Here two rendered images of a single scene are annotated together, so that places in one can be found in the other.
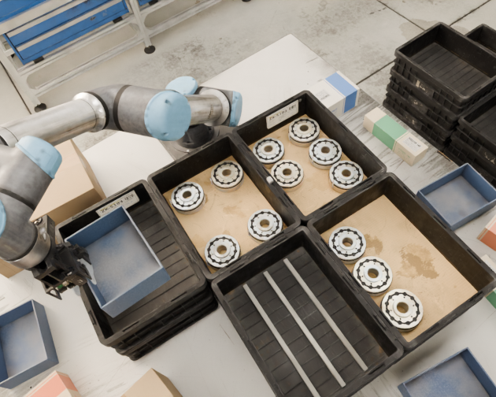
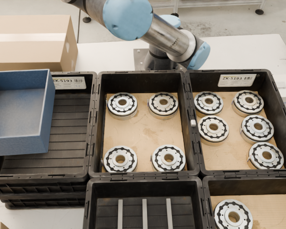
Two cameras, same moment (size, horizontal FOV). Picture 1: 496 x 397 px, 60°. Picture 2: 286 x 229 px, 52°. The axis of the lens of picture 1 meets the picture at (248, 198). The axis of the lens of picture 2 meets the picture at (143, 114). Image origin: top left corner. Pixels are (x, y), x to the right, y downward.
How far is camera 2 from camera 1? 0.38 m
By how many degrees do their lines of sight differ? 13
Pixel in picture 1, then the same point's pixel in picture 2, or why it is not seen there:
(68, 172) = (51, 43)
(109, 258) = (15, 108)
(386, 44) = not seen: outside the picture
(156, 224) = (87, 112)
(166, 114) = (123, 8)
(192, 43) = (204, 24)
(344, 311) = not seen: outside the picture
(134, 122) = (96, 5)
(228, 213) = (146, 134)
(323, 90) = (283, 82)
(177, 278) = (73, 162)
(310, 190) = (226, 153)
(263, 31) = not seen: hidden behind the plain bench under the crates
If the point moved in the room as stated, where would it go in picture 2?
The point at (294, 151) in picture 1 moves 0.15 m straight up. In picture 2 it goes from (229, 115) to (241, 85)
